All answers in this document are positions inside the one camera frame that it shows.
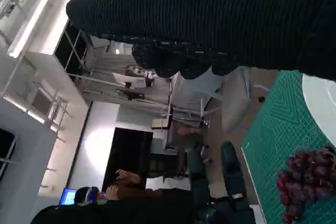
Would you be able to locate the red toy grape bunch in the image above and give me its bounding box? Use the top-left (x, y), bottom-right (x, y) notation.
top-left (276, 146), bottom-right (336, 223)

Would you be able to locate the white plate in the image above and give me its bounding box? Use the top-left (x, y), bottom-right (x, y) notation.
top-left (301, 73), bottom-right (336, 148)

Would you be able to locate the black screen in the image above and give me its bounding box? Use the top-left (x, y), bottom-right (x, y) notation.
top-left (101, 126), bottom-right (153, 193)

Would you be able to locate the person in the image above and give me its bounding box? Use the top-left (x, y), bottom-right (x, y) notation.
top-left (31, 141), bottom-right (257, 224)
top-left (75, 168), bottom-right (165, 207)

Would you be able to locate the green cutting mat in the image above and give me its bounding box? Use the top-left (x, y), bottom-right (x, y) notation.
top-left (240, 69), bottom-right (336, 224)

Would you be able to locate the ceiling light strip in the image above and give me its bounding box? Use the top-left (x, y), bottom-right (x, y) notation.
top-left (7, 0), bottom-right (66, 57)

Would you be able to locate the grey chair white frame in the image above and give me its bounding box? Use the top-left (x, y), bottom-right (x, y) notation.
top-left (162, 66), bottom-right (271, 133)

